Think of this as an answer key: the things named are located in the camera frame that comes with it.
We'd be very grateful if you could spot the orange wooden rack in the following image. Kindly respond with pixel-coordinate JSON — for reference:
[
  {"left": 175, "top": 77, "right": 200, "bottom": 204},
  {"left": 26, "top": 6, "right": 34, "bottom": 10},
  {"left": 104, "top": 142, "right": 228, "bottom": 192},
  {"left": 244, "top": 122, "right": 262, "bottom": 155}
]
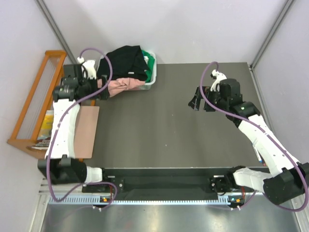
[{"left": 6, "top": 50, "right": 96, "bottom": 162}]

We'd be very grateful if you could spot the pink t-shirt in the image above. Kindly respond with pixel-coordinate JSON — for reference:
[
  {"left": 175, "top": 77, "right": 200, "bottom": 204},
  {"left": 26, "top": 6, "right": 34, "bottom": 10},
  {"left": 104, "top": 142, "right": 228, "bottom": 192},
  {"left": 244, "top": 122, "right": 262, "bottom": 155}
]
[{"left": 108, "top": 77, "right": 145, "bottom": 97}]

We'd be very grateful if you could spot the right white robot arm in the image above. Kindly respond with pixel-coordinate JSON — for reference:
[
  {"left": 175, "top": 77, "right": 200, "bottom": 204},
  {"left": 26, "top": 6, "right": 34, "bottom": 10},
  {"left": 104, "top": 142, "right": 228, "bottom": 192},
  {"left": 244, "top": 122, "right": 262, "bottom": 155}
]
[{"left": 188, "top": 79, "right": 309, "bottom": 205}]

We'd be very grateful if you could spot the white laundry basket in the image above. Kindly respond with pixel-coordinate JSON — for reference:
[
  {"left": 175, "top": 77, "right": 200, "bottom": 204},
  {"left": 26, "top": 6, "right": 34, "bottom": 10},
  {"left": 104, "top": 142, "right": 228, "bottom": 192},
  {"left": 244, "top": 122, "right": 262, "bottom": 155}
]
[{"left": 100, "top": 52, "right": 156, "bottom": 90}]

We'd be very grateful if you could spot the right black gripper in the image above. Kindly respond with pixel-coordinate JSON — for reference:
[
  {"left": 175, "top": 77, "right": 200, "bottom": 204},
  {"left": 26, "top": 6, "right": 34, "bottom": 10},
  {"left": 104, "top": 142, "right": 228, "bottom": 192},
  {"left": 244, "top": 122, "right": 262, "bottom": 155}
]
[{"left": 188, "top": 87, "right": 228, "bottom": 112}]

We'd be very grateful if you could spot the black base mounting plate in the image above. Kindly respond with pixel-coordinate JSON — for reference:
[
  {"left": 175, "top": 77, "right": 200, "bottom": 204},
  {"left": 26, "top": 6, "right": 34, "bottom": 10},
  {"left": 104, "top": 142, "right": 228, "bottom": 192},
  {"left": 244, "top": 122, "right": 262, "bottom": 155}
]
[{"left": 103, "top": 167, "right": 241, "bottom": 200}]

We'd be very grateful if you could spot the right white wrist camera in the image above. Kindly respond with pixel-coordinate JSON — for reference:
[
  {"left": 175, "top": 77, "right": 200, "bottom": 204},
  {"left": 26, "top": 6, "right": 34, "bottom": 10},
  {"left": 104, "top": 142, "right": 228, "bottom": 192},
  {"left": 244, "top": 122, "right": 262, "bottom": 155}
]
[{"left": 210, "top": 70, "right": 227, "bottom": 92}]

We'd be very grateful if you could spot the white slotted cable duct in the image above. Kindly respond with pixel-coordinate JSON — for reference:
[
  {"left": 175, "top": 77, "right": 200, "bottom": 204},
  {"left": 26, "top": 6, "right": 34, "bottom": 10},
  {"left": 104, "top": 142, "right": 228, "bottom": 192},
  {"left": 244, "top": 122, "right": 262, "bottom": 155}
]
[{"left": 48, "top": 195, "right": 244, "bottom": 205}]

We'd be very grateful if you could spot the green t-shirt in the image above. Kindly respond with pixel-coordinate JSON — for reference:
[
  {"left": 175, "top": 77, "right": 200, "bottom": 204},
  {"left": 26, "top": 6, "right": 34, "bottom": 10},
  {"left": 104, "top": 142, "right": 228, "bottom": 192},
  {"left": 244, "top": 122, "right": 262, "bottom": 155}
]
[{"left": 142, "top": 50, "right": 155, "bottom": 83}]

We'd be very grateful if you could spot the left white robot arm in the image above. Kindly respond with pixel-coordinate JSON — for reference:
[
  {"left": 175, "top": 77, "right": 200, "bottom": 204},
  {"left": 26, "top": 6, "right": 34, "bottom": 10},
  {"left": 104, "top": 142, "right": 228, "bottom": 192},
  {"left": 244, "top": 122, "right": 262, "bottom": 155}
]
[{"left": 38, "top": 60, "right": 110, "bottom": 192}]

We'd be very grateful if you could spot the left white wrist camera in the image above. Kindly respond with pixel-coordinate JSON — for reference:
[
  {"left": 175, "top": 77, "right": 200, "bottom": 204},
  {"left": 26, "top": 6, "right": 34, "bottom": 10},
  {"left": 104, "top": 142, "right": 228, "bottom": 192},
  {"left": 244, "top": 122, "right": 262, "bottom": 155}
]
[{"left": 77, "top": 57, "right": 97, "bottom": 80}]

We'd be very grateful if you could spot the yellow book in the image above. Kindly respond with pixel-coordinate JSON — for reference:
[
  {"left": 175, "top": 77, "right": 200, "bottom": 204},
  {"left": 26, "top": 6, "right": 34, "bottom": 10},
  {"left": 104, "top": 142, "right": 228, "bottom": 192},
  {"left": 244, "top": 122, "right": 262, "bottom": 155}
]
[{"left": 31, "top": 110, "right": 54, "bottom": 150}]

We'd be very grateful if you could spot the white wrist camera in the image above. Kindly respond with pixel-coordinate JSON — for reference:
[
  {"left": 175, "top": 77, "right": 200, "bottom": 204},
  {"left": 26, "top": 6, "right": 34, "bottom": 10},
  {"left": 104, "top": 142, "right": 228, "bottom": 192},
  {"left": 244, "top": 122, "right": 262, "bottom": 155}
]
[
  {"left": 77, "top": 57, "right": 97, "bottom": 80},
  {"left": 210, "top": 70, "right": 227, "bottom": 92}
]

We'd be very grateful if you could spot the black t-shirt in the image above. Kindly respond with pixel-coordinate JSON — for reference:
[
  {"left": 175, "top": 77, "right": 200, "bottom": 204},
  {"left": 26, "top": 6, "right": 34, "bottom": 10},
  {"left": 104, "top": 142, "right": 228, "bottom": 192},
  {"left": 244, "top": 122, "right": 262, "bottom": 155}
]
[{"left": 97, "top": 45, "right": 149, "bottom": 81}]

